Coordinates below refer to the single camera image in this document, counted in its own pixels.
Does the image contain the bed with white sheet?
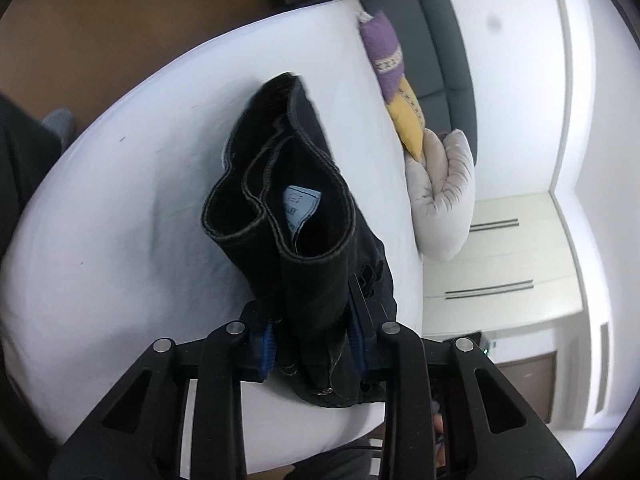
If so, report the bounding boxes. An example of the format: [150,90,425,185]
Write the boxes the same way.
[0,0,426,461]

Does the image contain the yellow pillow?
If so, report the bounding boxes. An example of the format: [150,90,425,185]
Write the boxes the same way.
[385,77,427,161]

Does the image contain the grey padded headboard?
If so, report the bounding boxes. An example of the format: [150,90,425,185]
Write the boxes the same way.
[359,0,479,161]

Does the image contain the beige plush cushion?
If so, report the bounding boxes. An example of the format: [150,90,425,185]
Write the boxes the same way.
[404,129,476,262]

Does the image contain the black pants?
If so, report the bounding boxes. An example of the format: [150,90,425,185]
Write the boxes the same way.
[201,72,398,408]

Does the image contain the white wardrobe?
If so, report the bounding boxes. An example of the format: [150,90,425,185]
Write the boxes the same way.
[422,191,593,348]

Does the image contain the purple pillow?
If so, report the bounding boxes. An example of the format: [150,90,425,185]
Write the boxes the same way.
[356,10,405,102]

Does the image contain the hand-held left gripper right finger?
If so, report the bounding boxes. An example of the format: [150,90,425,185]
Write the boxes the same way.
[345,275,576,480]

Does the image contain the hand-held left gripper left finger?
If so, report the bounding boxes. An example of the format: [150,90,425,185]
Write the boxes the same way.
[50,302,278,480]

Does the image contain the brown wooden door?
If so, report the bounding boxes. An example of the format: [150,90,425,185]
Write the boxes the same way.
[492,351,557,426]

